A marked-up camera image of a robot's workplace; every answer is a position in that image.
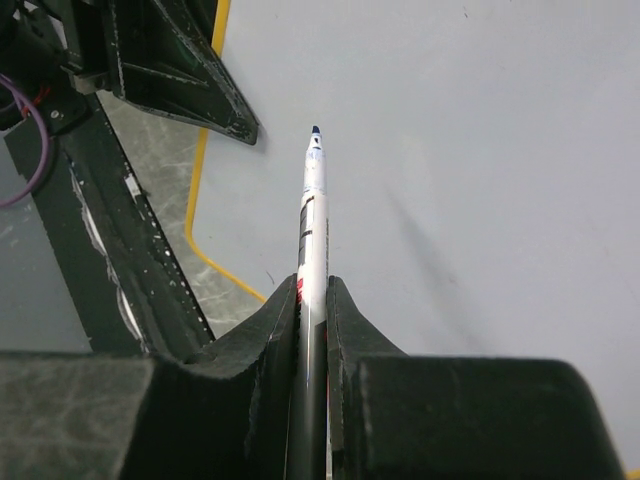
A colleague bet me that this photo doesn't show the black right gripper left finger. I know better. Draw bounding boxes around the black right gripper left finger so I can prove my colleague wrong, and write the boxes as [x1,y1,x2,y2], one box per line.
[1,278,296,479]

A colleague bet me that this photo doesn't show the yellow framed whiteboard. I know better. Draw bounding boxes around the yellow framed whiteboard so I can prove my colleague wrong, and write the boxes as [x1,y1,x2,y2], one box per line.
[188,1,639,471]

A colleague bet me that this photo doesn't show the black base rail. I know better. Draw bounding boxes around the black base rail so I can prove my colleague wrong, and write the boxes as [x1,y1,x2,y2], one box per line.
[4,94,216,356]

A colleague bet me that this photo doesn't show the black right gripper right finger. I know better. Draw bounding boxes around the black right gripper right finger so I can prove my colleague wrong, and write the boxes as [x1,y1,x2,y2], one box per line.
[327,277,625,479]

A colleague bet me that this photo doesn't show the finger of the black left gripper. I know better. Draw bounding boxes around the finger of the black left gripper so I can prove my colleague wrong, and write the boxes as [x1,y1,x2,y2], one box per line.
[112,0,259,145]

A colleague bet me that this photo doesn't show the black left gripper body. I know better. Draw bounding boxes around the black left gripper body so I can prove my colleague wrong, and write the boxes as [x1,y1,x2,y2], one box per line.
[1,1,117,135]

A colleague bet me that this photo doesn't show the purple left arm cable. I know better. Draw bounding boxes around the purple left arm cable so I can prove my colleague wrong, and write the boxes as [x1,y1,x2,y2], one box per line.
[0,74,54,209]

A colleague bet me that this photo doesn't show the white whiteboard marker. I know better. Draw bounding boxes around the white whiteboard marker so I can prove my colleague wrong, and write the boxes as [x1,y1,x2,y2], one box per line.
[286,126,328,479]

